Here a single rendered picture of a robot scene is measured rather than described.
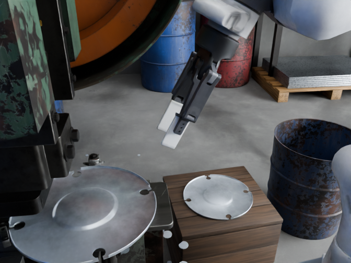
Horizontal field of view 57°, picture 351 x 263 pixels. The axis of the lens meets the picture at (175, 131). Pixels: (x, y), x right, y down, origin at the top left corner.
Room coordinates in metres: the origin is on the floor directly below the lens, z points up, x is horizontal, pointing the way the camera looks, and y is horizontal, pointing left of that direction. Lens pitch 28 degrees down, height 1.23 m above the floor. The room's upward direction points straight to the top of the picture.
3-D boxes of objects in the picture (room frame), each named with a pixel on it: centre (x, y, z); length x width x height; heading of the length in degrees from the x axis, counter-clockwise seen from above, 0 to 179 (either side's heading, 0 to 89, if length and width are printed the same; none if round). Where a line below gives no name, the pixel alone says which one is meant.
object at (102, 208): (0.51, 0.18, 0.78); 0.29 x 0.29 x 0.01
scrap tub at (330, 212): (1.35, -0.69, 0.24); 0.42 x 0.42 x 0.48
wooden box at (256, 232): (1.08, -0.18, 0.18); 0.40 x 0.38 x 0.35; 103
